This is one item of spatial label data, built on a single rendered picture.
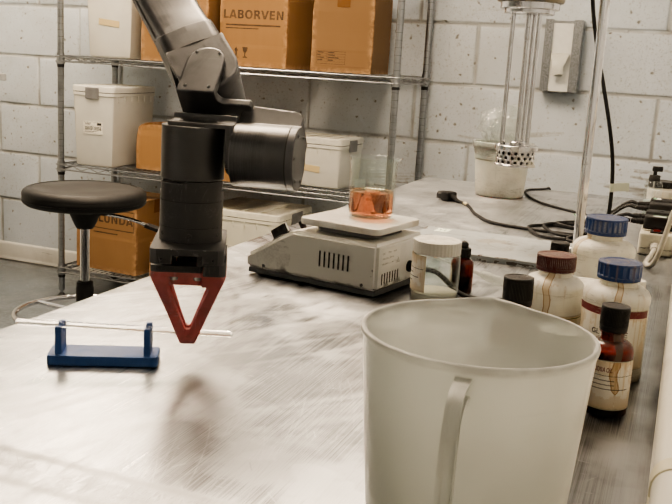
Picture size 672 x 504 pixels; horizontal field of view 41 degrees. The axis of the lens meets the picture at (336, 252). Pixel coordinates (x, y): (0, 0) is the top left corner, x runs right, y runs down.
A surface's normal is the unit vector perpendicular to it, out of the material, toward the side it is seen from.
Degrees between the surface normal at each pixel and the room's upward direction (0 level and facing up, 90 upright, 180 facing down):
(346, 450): 0
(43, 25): 90
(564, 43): 90
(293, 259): 90
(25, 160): 90
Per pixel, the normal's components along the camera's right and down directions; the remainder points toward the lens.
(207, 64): -0.07, -0.56
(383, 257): 0.85, 0.15
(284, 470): 0.06, -0.98
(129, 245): -0.44, 0.17
